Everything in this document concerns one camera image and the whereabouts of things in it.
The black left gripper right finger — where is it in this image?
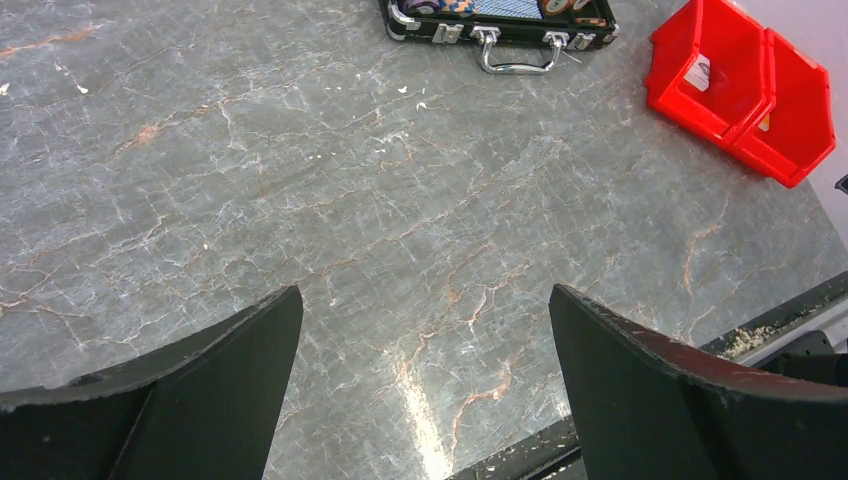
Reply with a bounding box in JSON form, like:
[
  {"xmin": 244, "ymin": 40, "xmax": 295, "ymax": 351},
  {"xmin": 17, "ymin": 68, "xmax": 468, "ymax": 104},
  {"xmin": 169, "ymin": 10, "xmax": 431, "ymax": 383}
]
[{"xmin": 549, "ymin": 284, "xmax": 847, "ymax": 479}]

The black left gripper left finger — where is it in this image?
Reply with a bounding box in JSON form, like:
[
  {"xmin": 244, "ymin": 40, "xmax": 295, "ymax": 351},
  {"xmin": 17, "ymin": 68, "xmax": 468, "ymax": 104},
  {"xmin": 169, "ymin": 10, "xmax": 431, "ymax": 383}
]
[{"xmin": 1, "ymin": 286, "xmax": 303, "ymax": 479}]

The white card in bin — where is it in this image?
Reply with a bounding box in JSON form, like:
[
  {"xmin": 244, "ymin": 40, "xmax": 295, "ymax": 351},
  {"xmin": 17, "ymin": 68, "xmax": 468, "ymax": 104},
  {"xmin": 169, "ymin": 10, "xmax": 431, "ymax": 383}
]
[{"xmin": 684, "ymin": 54, "xmax": 711, "ymax": 92}]

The blue playing card deck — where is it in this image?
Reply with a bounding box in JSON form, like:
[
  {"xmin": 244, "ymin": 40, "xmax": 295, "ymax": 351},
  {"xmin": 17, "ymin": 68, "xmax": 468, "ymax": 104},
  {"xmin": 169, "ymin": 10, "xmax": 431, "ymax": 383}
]
[{"xmin": 474, "ymin": 0, "xmax": 542, "ymax": 20}]

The red double plastic bin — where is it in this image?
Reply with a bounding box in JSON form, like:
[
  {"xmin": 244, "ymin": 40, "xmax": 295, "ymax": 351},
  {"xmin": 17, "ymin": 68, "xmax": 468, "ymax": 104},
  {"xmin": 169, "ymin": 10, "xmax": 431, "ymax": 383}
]
[{"xmin": 645, "ymin": 1, "xmax": 836, "ymax": 188}]

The black poker chip case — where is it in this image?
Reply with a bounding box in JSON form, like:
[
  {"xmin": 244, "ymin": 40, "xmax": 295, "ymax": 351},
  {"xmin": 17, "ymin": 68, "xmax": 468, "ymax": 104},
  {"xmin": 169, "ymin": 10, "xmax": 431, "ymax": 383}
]
[{"xmin": 379, "ymin": 1, "xmax": 620, "ymax": 75}]

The green orange chip row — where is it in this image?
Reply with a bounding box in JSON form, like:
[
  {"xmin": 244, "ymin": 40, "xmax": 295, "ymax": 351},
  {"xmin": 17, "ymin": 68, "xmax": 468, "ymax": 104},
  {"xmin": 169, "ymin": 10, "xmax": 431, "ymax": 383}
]
[{"xmin": 538, "ymin": 0, "xmax": 574, "ymax": 18}]

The pink white chip row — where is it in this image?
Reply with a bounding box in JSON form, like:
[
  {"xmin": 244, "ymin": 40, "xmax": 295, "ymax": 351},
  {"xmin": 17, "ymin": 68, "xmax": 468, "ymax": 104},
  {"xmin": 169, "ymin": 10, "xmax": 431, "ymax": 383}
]
[{"xmin": 400, "ymin": 0, "xmax": 441, "ymax": 16}]

